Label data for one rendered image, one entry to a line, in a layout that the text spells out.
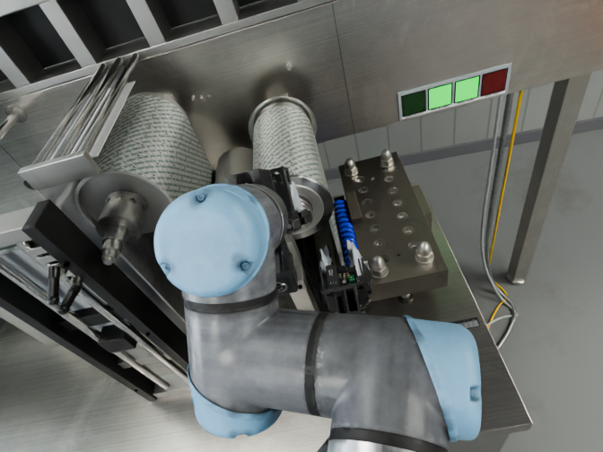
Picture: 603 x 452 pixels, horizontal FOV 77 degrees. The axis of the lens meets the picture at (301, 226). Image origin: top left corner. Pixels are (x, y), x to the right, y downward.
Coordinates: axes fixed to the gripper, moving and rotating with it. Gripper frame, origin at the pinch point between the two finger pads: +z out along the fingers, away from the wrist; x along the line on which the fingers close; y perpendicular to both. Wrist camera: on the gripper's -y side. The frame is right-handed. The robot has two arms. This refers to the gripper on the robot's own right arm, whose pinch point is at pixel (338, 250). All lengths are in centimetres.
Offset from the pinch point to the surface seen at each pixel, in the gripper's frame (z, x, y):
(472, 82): 30.0, -37.2, 10.8
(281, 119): 16.3, 4.8, 22.1
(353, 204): 16.5, -5.3, -4.3
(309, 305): -6.4, 8.5, -7.4
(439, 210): 103, -56, -109
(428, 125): 149, -64, -82
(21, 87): 31, 56, 36
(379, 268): -4.1, -7.0, -3.3
